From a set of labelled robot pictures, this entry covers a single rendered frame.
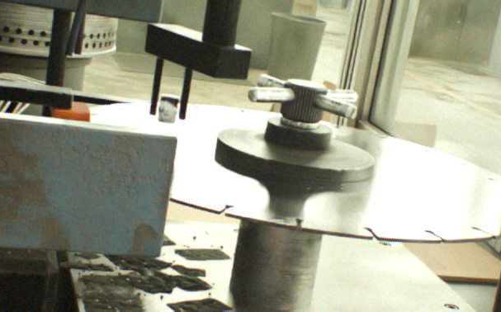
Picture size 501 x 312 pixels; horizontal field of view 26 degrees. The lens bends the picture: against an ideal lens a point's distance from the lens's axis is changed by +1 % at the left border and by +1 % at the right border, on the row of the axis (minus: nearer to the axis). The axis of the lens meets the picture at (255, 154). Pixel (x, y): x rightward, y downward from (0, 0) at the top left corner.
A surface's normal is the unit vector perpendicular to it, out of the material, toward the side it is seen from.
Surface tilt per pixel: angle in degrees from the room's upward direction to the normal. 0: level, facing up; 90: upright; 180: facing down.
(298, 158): 5
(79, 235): 90
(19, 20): 90
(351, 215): 0
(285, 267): 90
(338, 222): 0
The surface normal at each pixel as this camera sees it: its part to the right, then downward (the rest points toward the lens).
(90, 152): 0.24, 0.25
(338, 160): 0.22, -0.93
